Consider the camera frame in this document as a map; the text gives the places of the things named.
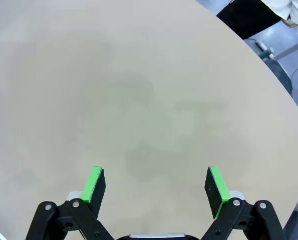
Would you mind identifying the white power strip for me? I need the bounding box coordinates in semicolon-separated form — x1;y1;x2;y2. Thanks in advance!
255;39;267;51

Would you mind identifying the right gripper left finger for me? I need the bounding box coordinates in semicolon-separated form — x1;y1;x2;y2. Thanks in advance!
25;165;114;240

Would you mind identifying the person's left hand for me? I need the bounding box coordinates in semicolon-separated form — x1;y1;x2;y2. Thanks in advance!
282;18;298;28

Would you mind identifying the person in white shirt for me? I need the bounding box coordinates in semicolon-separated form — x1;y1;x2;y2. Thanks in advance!
216;0;291;40

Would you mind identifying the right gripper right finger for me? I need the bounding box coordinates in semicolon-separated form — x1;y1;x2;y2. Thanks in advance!
201;165;287;240

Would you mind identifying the black table foot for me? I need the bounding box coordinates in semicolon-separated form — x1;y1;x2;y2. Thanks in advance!
263;58;294;98

